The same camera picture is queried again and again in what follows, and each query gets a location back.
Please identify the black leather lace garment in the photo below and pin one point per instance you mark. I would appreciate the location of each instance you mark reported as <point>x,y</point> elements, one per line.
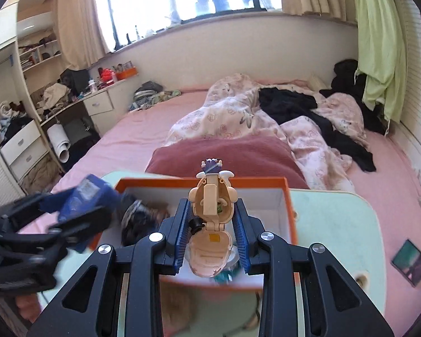
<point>140,221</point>

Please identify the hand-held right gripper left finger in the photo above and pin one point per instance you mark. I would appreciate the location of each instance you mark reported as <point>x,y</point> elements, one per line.
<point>182,235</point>

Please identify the blue tin box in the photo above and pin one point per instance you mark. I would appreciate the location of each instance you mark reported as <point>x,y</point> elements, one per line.
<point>87,196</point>

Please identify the dark photo card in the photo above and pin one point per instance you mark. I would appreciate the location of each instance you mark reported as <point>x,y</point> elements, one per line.
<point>408,263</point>

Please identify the black bag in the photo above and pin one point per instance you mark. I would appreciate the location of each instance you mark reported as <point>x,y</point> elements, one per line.
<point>75,80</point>

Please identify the green cartoon desktop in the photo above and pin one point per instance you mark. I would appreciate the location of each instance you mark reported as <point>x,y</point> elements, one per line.
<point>329,224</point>

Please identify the small orange tray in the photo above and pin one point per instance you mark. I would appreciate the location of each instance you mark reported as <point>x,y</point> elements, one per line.
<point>126,73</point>

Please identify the red container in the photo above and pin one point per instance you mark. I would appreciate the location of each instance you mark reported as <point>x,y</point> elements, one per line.
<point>108,77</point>

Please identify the white desk drawer cabinet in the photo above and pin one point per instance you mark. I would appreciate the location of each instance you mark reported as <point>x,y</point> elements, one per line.
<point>98,103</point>

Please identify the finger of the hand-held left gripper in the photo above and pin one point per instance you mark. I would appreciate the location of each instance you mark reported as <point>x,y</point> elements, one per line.
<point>24,210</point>
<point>38,242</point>

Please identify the dark red pillow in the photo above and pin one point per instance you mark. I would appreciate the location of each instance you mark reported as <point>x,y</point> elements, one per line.
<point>231,154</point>

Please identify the light green curtain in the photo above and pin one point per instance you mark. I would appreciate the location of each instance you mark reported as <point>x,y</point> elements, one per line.
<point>379,42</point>

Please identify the orange cardboard box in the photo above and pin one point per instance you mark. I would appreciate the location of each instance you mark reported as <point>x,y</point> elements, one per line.
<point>259,182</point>

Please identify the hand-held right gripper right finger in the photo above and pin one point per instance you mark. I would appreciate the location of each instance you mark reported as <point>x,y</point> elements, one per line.
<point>241,238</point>

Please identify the white drawer unit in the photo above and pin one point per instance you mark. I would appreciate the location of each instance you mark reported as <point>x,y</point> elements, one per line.
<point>24,151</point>

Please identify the black clothes heap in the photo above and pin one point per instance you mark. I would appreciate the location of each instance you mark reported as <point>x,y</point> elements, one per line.
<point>347,77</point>

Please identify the pink bed sheet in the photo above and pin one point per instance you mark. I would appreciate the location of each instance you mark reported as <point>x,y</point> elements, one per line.
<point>133,140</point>

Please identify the white paper rolls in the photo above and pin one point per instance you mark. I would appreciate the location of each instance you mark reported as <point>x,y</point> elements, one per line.
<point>59,144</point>

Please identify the patterned clothes pile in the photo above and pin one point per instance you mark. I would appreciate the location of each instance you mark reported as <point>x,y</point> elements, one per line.
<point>151,94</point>

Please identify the pale pink floral quilt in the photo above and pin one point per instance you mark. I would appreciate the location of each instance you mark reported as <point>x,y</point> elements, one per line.
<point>224,112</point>

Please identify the white wall shelf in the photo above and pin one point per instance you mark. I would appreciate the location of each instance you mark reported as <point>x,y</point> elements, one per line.
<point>38,52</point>

